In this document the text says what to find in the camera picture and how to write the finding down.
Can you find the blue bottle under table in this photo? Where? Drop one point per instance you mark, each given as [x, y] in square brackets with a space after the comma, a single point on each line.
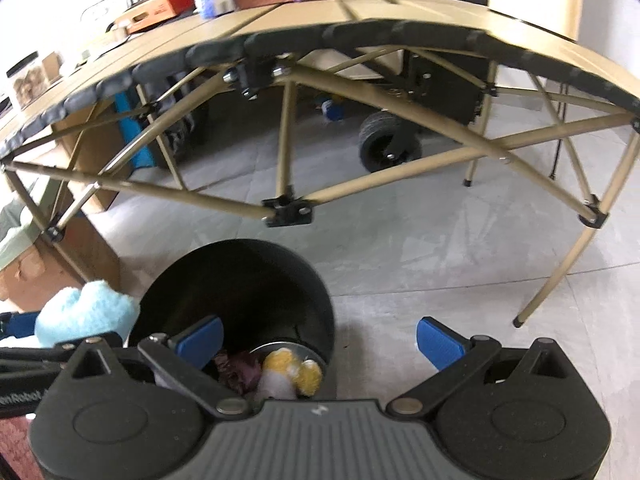
[332, 110]

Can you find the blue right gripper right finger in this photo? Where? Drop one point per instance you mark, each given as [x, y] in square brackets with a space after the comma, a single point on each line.
[441, 345]

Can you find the clear jar with snacks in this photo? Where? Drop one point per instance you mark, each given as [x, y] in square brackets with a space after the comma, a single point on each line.
[26, 81]

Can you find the black round trash bin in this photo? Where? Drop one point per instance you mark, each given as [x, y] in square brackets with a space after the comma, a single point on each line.
[267, 298]

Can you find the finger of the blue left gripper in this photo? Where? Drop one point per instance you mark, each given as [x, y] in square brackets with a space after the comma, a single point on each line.
[17, 325]

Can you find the black wheeled cart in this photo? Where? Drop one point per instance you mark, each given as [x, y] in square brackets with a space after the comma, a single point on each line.
[454, 87]

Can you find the blue bag under table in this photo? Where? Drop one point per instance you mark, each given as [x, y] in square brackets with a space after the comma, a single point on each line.
[130, 127]

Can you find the yellow white plush trash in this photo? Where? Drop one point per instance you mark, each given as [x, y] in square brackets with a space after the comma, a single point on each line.
[286, 377]

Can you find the red cardboard box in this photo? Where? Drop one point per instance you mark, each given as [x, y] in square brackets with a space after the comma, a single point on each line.
[149, 13]

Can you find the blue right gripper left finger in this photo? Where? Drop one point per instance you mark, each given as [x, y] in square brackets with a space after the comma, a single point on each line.
[200, 342]

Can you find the brown cardboard box with bag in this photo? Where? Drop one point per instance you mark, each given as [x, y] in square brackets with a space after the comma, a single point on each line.
[32, 270]

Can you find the tan folding camping table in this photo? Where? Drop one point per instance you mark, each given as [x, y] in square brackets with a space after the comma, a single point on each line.
[550, 90]

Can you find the pink fluffy rug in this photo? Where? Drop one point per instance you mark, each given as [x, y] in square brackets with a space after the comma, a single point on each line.
[15, 448]

